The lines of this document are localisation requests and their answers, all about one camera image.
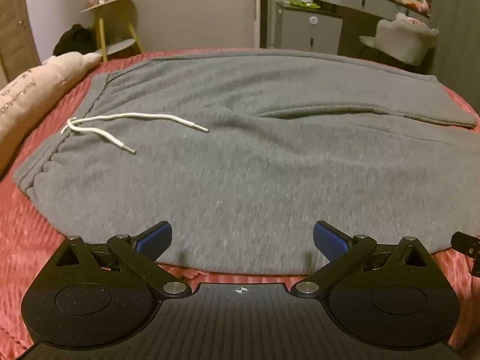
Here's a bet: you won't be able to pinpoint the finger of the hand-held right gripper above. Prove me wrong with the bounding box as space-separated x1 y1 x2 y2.
451 232 480 261

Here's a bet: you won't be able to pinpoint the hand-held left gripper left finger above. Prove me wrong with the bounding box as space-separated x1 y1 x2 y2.
49 221 190 301

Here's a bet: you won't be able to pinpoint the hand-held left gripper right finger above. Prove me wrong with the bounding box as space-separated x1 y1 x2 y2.
291 220 438 301

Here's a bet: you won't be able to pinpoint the grey pants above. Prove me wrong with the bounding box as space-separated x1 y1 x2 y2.
14 47 479 275

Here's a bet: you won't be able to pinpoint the red ribbed blanket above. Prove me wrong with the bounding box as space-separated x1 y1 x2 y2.
0 47 480 360

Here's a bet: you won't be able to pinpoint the pink pillow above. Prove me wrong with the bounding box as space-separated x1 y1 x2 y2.
0 50 102 173

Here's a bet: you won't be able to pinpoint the grey cabinet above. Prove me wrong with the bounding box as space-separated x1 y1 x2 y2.
275 2 344 55

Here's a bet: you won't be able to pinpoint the grey upholstered chair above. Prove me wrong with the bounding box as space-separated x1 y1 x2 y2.
358 17 440 74

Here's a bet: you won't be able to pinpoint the black bag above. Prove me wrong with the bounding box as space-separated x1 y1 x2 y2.
52 23 94 57

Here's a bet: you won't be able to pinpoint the yellow-legged side table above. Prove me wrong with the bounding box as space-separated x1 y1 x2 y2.
78 0 145 62

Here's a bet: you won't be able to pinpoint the grey vanity desk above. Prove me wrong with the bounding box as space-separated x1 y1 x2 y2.
314 0 432 51

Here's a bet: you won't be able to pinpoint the wooden door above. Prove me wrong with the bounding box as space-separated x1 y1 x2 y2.
0 0 40 83

